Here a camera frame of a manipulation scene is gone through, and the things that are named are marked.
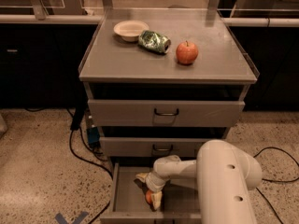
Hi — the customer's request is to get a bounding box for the grey drawer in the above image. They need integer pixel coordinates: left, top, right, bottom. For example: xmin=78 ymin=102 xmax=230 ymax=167
xmin=100 ymin=163 xmax=203 ymax=224
xmin=88 ymin=100 xmax=245 ymax=127
xmin=100 ymin=137 xmax=208 ymax=157

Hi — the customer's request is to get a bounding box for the blue power box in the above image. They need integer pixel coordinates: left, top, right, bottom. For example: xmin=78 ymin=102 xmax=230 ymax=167
xmin=86 ymin=115 xmax=100 ymax=148

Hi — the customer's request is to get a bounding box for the white bowl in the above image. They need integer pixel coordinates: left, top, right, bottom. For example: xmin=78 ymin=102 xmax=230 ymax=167
xmin=113 ymin=21 xmax=149 ymax=42

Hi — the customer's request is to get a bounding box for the grey drawer cabinet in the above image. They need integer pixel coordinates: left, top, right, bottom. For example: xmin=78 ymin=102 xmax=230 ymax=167
xmin=79 ymin=8 xmax=257 ymax=166

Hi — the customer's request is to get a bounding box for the red apple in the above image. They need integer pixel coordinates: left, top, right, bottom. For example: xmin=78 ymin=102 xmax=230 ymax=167
xmin=176 ymin=41 xmax=199 ymax=65

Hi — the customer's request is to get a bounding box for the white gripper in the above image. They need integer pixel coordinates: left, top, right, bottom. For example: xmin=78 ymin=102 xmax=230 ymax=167
xmin=135 ymin=171 xmax=170 ymax=210

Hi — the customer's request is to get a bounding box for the middle grey drawer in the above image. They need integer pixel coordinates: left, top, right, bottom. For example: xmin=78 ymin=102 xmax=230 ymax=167
xmin=100 ymin=137 xmax=208 ymax=157

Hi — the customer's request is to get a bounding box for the black cable right floor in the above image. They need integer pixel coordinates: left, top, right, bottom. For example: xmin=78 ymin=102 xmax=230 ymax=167
xmin=252 ymin=146 xmax=299 ymax=224

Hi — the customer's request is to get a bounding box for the bottom grey drawer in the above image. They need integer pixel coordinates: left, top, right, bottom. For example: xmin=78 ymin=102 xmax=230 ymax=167
xmin=100 ymin=163 xmax=203 ymax=224

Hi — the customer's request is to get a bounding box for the black cable left floor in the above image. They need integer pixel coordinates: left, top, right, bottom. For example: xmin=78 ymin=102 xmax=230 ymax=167
xmin=23 ymin=106 xmax=114 ymax=224

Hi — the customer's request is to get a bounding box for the crushed green can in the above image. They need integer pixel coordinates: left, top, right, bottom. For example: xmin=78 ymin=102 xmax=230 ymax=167
xmin=138 ymin=30 xmax=171 ymax=54

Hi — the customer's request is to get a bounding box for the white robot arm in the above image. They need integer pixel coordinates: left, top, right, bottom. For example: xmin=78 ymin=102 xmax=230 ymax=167
xmin=135 ymin=140 xmax=263 ymax=224

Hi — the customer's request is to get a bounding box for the black cable floor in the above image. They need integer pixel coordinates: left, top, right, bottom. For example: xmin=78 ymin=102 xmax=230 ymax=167
xmin=252 ymin=146 xmax=299 ymax=224
xmin=23 ymin=106 xmax=114 ymax=224

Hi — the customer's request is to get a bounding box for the orange fruit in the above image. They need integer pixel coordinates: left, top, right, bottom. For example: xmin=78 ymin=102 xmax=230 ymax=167
xmin=145 ymin=189 xmax=152 ymax=205

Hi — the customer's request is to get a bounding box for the top grey drawer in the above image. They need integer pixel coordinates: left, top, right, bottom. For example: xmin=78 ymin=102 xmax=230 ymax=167
xmin=88 ymin=100 xmax=245 ymax=127

